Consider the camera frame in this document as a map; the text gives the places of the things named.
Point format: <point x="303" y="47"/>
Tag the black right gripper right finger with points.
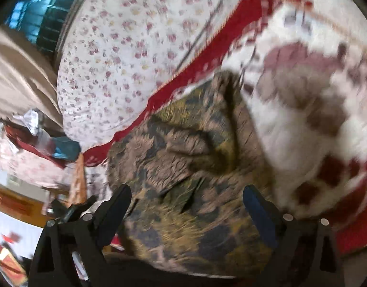
<point x="304" y="252"/>

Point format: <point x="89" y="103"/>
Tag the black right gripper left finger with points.
<point x="53" y="265"/>

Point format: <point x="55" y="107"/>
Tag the brown gold floral garment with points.
<point x="187" y="166"/>

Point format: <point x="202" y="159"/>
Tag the orange checkered cushion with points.
<point x="78" y="189"/>

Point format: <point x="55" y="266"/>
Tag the blue box on floor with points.
<point x="66" y="149"/>

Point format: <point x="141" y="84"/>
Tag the white plastic bag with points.
<point x="32" y="120"/>

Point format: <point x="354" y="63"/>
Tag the beige curtain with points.
<point x="27" y="79"/>

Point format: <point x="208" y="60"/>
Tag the white floral quilt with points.
<point x="119" y="52"/>

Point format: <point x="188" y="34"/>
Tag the window with blue glass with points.
<point x="40" y="21"/>

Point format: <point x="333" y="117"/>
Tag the red white plush blanket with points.
<point x="303" y="66"/>

